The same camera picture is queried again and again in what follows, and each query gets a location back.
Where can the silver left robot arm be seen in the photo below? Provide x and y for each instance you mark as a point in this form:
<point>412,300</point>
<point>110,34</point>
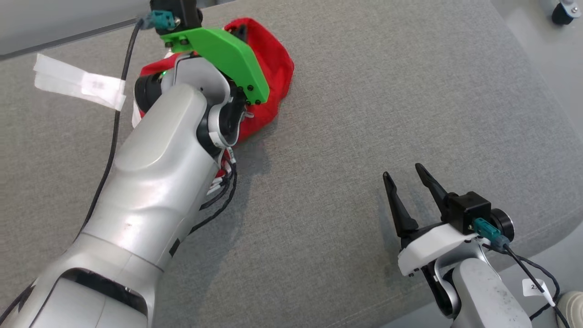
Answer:
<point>150,182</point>

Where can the black caster wheel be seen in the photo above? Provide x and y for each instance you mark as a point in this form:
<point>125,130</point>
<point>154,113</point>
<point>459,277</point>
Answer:
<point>562,13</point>

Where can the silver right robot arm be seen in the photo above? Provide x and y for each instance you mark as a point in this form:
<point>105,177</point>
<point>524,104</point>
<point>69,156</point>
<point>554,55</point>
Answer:
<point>483,296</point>

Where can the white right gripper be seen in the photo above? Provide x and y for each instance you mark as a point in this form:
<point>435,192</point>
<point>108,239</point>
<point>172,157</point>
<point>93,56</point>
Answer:
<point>428,248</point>

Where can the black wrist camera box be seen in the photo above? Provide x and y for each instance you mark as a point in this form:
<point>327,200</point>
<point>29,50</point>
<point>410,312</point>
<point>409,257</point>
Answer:
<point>471,209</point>
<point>182,11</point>

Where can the red shorts with white stripes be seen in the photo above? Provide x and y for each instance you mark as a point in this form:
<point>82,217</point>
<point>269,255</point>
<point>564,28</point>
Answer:
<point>273,68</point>

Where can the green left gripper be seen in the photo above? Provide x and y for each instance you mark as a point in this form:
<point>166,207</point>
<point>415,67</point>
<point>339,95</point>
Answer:
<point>227,54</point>

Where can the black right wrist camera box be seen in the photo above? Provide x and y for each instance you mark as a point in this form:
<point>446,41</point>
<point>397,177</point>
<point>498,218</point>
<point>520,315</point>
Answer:
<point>471,209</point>

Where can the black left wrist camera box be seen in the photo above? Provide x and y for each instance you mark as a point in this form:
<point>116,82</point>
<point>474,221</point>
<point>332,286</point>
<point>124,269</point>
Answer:
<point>182,11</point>

